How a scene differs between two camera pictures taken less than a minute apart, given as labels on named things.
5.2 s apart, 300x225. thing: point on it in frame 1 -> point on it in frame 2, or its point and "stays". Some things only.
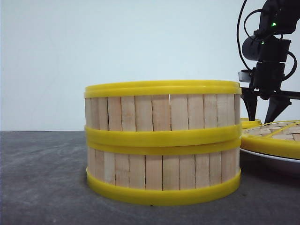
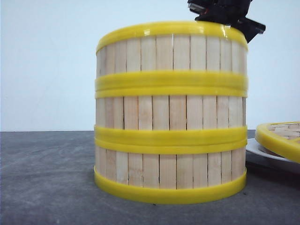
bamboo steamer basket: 162,113 stays
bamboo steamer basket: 163,174 stays
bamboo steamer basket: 245,123 -> 186,59
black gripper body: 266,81 -> 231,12
